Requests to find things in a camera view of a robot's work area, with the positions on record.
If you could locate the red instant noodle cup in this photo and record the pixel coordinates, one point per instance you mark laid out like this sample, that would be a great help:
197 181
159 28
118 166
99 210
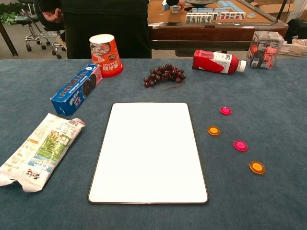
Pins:
105 55

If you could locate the brown cardboard box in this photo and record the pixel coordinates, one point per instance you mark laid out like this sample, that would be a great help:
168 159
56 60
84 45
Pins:
275 7

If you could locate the chrome base stool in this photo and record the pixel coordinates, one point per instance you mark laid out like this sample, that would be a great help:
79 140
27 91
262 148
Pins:
57 45

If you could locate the white plastic basket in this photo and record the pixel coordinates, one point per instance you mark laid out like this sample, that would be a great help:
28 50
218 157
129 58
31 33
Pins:
293 50

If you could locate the green artificial plants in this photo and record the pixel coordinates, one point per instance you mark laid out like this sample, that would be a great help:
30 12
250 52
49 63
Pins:
9 18

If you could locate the black office chair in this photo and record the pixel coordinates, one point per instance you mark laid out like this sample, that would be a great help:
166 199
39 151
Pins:
32 30

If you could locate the standing mahjong tile row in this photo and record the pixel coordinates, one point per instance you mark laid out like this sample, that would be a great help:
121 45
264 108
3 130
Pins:
199 18

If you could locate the pink token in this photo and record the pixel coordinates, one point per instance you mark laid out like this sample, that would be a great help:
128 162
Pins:
240 145
226 110

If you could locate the large blue mahjong tile stack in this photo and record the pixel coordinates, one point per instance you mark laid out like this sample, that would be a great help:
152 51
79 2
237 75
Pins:
225 6

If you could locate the red juice bottle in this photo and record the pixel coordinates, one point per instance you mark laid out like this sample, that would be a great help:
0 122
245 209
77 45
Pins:
216 61

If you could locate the bystander bare hand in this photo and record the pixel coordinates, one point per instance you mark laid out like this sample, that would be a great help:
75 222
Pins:
178 4

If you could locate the blue tablecloth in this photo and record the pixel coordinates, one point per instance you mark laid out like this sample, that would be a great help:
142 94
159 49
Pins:
239 203

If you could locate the brown mahjong table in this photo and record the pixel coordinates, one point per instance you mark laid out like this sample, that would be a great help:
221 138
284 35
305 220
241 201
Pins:
204 33

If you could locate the blue cookie box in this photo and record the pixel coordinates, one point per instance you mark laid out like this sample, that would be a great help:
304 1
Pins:
74 91

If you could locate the face-up mahjong tile row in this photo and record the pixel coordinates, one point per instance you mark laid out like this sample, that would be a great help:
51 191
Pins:
230 16

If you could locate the single blue mahjong tile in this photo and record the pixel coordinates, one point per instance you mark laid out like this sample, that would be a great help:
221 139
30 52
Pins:
252 15

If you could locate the white cutting board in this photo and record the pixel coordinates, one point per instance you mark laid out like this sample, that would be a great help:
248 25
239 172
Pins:
148 153

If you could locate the dark slanted furniture leg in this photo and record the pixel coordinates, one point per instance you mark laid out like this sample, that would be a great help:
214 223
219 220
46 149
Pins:
9 40

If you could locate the orange token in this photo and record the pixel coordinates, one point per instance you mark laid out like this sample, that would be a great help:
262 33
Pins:
213 130
257 167

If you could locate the white snack bag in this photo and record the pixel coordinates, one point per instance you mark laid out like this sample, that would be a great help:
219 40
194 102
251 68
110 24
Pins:
43 151

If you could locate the standing person in black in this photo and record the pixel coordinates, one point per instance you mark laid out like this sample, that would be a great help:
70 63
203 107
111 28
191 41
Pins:
105 19

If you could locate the small blue mahjong tile stack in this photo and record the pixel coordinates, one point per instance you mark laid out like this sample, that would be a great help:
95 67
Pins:
166 6
175 9

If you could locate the dark red grape bunch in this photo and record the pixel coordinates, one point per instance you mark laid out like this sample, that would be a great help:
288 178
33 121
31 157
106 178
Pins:
165 73

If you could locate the clear box with red toy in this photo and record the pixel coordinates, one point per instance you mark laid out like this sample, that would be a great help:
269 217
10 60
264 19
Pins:
263 51

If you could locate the blue-backed mahjong tile row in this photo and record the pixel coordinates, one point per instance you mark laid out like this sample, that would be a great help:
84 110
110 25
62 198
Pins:
202 10

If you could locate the black bag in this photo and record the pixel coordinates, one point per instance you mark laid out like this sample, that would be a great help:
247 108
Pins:
297 28

